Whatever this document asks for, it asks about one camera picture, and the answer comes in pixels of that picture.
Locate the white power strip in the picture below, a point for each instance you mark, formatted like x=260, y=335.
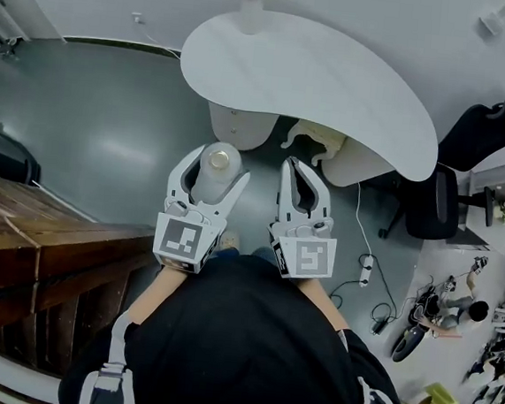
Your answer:
x=366, y=270

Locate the person's black shirt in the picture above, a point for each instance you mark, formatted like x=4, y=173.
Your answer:
x=242, y=351

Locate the dark wooden bench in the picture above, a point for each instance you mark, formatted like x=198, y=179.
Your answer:
x=30, y=246

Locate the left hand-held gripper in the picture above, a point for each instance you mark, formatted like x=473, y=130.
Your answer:
x=177, y=243

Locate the white curved table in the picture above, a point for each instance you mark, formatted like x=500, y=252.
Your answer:
x=301, y=68

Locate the white vase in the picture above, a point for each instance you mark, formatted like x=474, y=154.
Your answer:
x=251, y=12

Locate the black office chair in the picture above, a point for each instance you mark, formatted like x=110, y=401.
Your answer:
x=467, y=142

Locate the person's left forearm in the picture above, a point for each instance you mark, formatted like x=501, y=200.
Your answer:
x=159, y=294

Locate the white wall plug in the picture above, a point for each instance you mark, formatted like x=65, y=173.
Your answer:
x=138, y=18

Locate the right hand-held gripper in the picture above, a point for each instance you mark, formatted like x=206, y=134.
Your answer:
x=311, y=255

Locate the black bag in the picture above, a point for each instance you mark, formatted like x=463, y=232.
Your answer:
x=4, y=155

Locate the person's shoe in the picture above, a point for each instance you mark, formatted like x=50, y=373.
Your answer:
x=231, y=241

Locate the person's right forearm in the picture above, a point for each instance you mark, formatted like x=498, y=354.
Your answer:
x=323, y=301

